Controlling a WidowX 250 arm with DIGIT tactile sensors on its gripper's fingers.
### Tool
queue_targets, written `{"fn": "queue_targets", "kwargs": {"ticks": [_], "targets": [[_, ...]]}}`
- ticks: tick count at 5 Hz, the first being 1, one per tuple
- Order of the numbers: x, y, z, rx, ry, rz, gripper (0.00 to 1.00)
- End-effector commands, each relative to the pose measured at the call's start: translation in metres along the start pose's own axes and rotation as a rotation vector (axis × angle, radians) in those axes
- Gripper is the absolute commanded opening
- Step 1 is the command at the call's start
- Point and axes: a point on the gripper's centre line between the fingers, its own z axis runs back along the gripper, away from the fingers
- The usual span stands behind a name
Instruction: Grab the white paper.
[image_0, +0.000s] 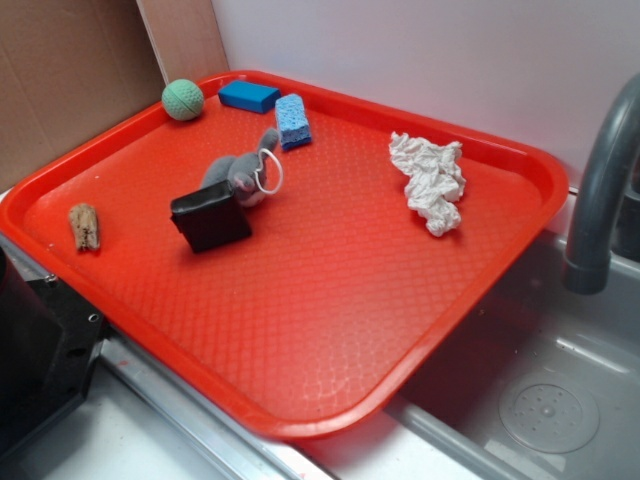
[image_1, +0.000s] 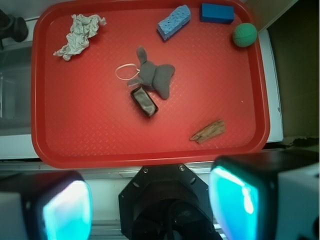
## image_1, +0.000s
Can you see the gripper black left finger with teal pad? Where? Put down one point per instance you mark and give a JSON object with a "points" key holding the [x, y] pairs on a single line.
{"points": [[45, 206]]}

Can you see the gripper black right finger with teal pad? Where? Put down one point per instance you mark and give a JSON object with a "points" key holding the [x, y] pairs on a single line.
{"points": [[269, 195]]}

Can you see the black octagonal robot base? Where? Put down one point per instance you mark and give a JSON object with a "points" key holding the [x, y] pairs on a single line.
{"points": [[166, 202]]}

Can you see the crumpled white paper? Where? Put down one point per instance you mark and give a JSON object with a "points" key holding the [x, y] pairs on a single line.
{"points": [[82, 29]]}

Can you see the brown wood bark piece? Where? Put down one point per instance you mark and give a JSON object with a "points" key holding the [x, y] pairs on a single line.
{"points": [[212, 130]]}

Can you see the red plastic tray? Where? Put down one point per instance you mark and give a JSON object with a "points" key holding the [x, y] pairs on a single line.
{"points": [[83, 116]]}

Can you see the black rectangular shiny case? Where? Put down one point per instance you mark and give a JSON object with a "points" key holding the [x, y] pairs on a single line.
{"points": [[144, 102]]}

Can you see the white elastic loop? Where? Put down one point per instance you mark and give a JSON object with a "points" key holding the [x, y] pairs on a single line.
{"points": [[127, 71]]}

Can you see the green textured ball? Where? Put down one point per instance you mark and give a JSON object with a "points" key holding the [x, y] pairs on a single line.
{"points": [[244, 35]]}

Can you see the grey plush elephant toy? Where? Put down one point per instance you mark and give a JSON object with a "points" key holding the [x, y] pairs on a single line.
{"points": [[153, 77]]}

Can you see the black knob fixture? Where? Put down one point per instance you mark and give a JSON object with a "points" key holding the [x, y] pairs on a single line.
{"points": [[12, 27]]}

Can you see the dark blue rectangular block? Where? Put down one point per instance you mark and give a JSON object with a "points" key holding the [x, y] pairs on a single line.
{"points": [[216, 13]]}

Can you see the light blue sponge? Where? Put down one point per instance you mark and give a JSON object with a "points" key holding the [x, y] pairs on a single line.
{"points": [[174, 22]]}

